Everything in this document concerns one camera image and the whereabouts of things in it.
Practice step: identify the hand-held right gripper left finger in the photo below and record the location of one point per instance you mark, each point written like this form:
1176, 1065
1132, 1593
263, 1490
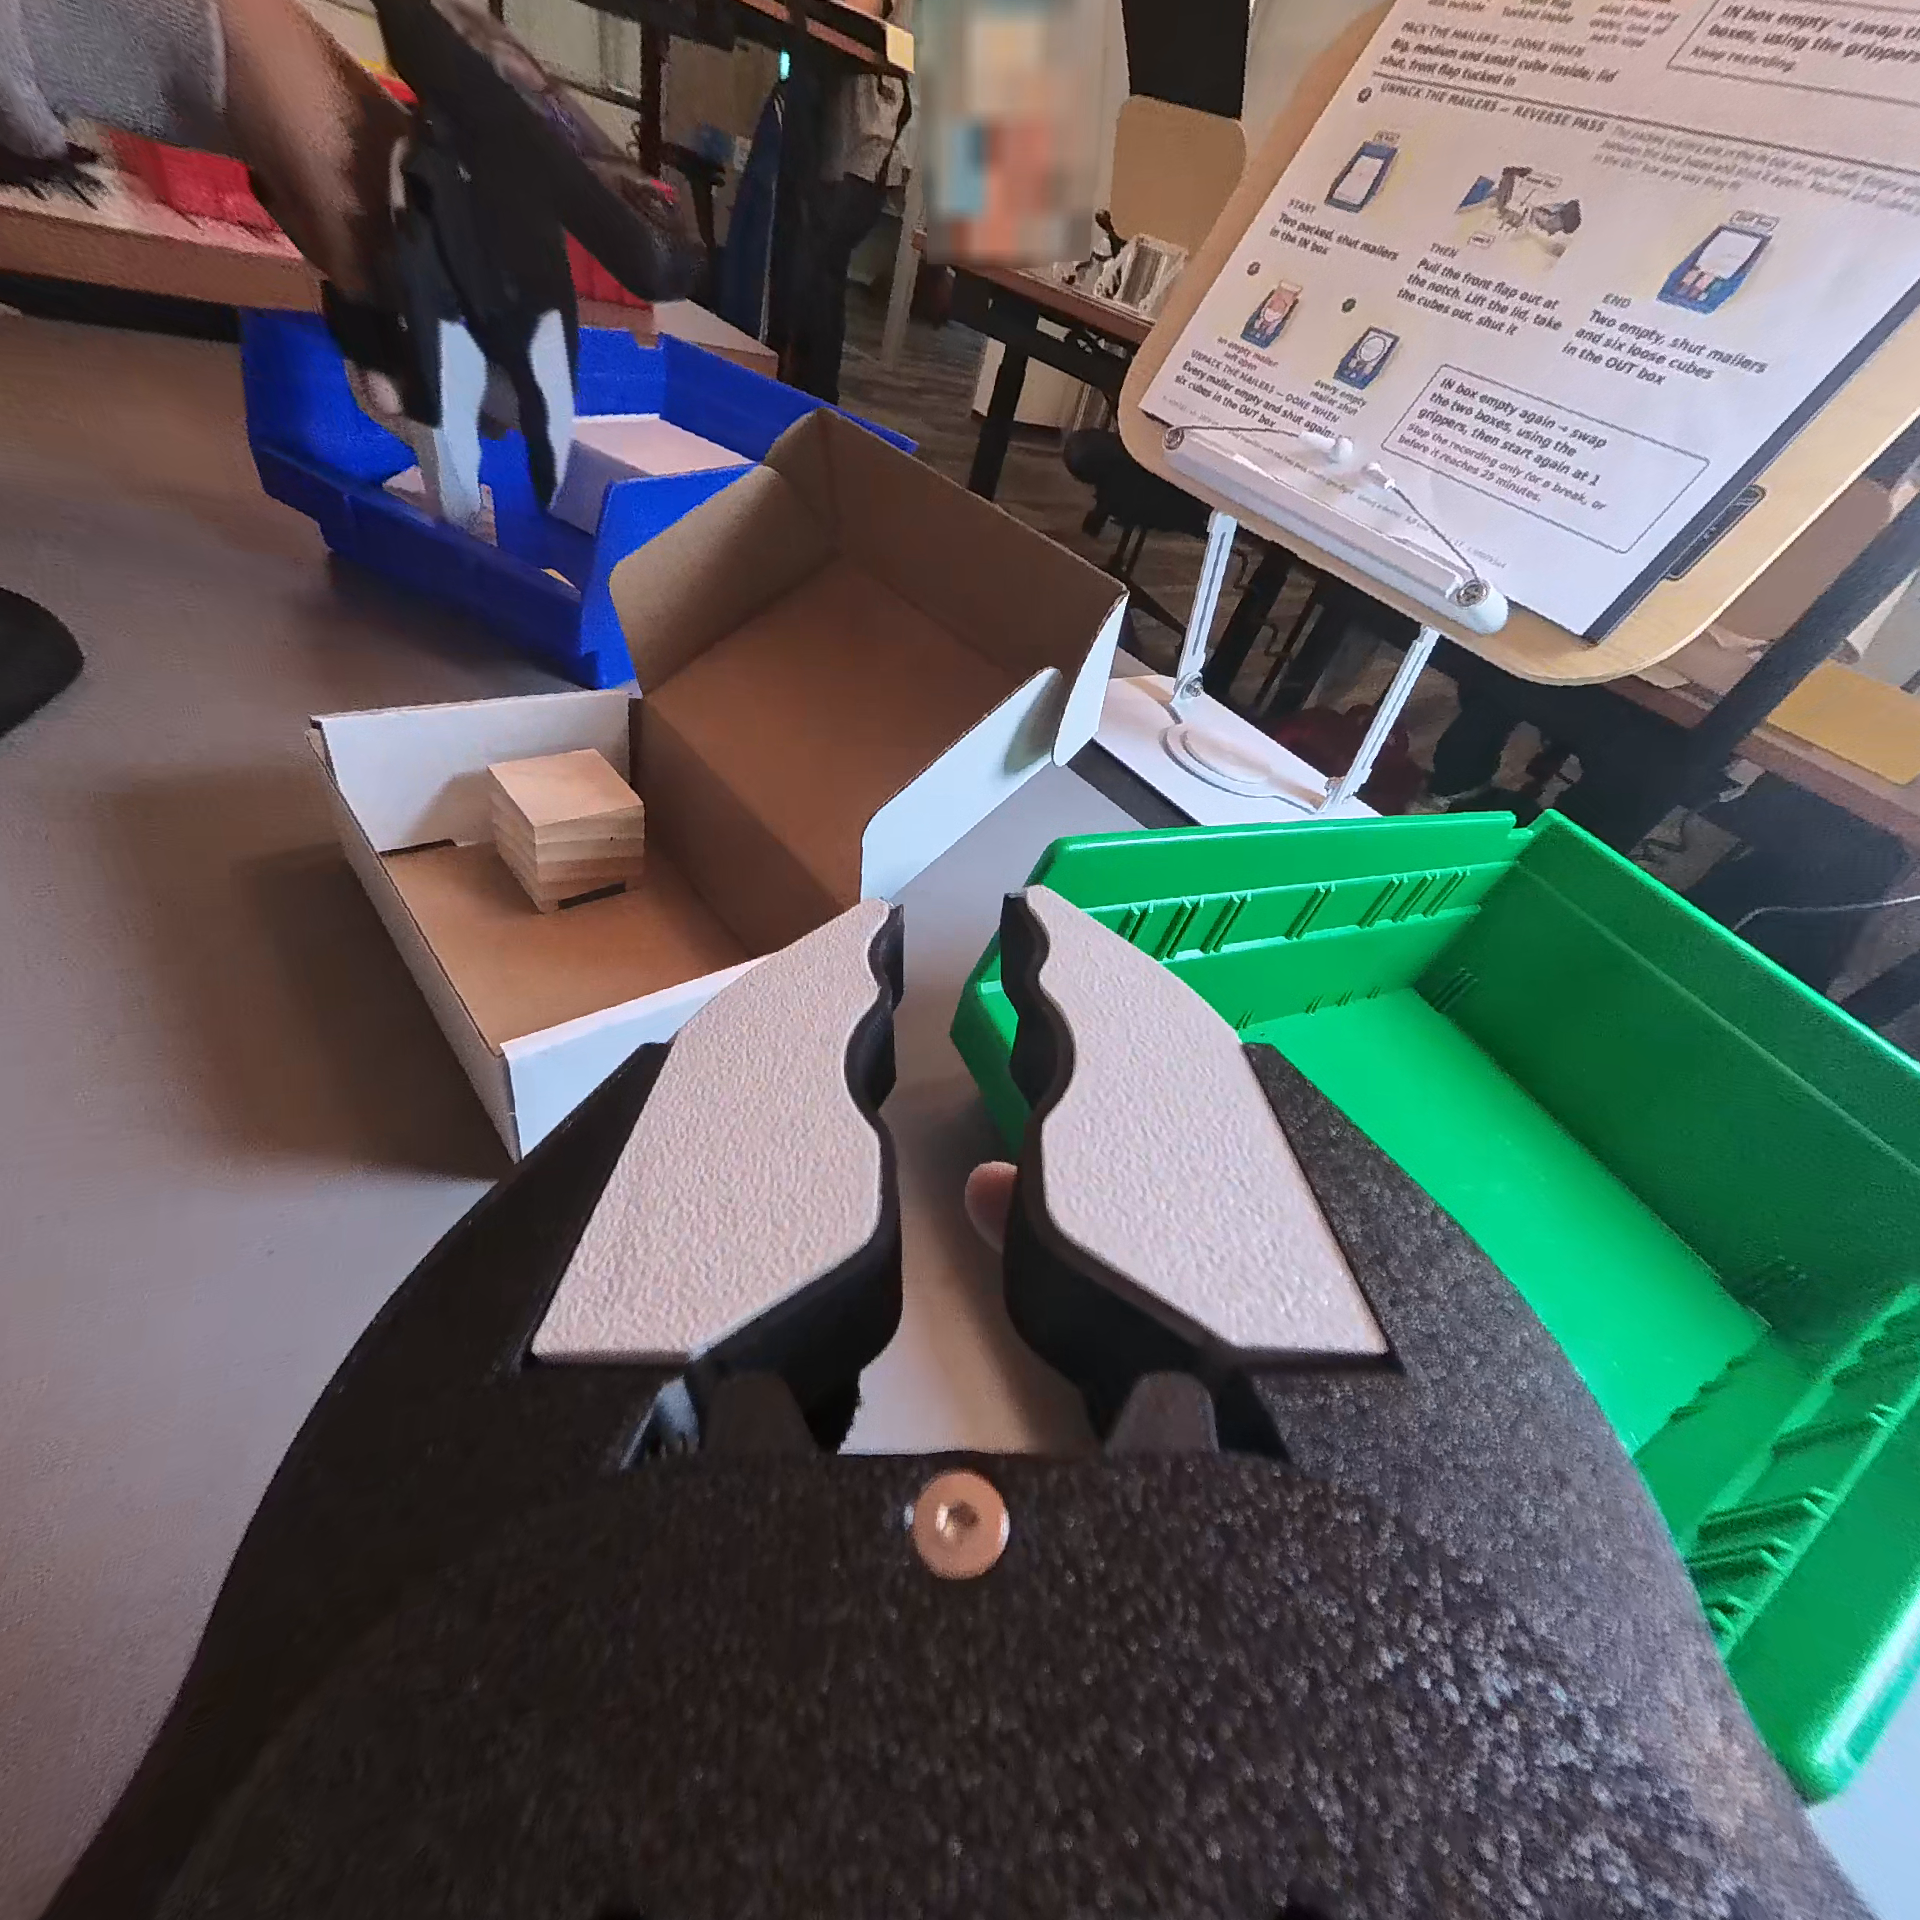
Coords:
721, 1186

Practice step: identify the dark desk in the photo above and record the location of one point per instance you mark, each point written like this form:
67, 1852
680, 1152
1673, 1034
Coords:
1035, 321

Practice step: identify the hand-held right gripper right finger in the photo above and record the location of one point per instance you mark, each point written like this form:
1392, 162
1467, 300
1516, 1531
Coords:
1169, 1186

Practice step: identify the red fabric item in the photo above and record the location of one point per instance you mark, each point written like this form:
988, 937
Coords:
1343, 757

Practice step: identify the person's right hand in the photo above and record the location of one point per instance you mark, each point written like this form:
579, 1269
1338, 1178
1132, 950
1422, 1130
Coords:
989, 1206

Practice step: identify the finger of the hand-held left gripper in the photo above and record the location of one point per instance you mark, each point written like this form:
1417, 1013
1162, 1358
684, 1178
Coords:
462, 419
556, 398

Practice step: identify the yellow paper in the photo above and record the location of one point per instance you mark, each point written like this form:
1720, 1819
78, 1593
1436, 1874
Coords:
1852, 719

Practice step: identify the wooden desk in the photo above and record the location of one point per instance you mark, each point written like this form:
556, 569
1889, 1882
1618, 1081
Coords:
1696, 705

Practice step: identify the printed instruction sheet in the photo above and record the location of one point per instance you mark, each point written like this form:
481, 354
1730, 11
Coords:
1502, 300

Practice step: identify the blue plastic bin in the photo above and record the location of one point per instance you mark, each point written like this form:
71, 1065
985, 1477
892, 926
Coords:
331, 479

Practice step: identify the green plastic bin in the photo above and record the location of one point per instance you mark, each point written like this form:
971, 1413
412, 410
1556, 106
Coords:
1502, 1095

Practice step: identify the large wooden cube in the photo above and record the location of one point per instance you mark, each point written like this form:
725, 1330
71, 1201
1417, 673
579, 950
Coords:
562, 827

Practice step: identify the person's left forearm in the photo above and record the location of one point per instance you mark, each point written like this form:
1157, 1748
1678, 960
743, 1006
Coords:
310, 133

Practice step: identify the white cardboard mailer box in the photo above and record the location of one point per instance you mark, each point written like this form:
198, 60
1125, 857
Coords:
796, 705
647, 449

